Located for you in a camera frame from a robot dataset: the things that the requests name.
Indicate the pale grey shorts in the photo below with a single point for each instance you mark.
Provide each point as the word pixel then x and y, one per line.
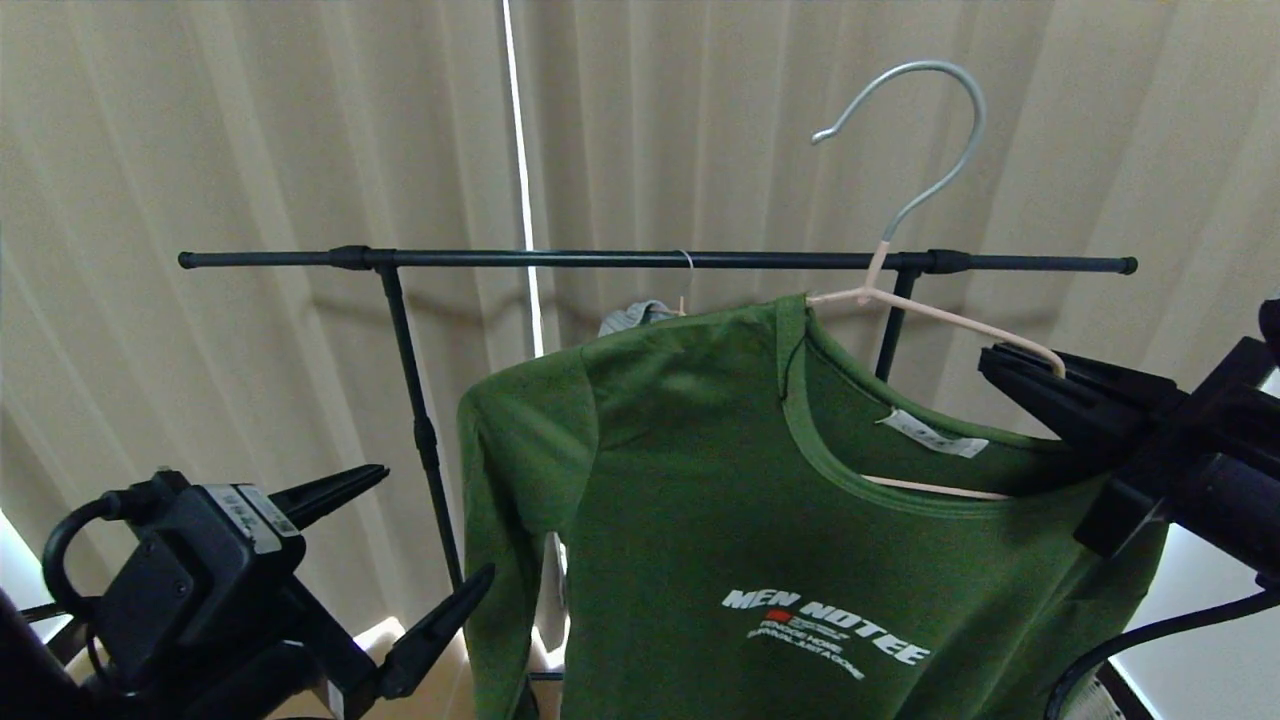
pixel 635 318

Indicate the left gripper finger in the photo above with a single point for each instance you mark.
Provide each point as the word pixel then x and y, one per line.
pixel 330 492
pixel 435 630

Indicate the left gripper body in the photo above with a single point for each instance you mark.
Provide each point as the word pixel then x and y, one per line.
pixel 300 660

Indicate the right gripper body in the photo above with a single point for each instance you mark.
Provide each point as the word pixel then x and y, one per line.
pixel 1170 450

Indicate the pink clothes hanger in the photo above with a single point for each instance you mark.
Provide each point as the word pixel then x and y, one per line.
pixel 935 180
pixel 688 285

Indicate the green garment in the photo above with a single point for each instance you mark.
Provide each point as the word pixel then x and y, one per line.
pixel 700 500

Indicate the white laundry basket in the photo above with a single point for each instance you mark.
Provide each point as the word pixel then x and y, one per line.
pixel 1085 700

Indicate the black clothes rack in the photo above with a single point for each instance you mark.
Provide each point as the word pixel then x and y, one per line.
pixel 500 259

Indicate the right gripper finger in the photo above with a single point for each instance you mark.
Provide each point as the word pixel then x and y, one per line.
pixel 1060 400
pixel 1130 378

